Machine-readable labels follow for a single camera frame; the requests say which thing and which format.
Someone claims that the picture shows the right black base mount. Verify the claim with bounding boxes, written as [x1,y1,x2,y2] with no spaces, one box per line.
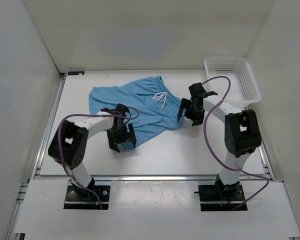
[194,184,248,212]

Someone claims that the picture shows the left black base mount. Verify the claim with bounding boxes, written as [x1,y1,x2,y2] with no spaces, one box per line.
[63,180,111,210]

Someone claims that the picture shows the aluminium frame rail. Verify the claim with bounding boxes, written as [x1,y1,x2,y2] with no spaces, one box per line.
[27,72,276,183]

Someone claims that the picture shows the white plastic basket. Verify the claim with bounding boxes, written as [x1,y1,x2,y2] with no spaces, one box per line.
[204,56,261,109]

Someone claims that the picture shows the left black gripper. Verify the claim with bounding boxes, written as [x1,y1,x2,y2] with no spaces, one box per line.
[107,123,136,152]

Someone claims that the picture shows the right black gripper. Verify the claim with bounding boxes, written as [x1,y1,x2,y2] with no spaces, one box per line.
[177,98,205,126]

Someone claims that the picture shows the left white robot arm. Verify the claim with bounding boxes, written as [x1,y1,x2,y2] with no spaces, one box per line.
[48,103,137,200]

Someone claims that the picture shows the light blue shorts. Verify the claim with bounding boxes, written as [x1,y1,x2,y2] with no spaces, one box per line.
[88,76,185,147]

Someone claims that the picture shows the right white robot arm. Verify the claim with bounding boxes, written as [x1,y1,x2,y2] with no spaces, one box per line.
[177,82,261,200]

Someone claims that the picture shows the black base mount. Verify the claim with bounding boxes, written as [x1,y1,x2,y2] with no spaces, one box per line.
[63,180,111,210]
[194,184,248,212]

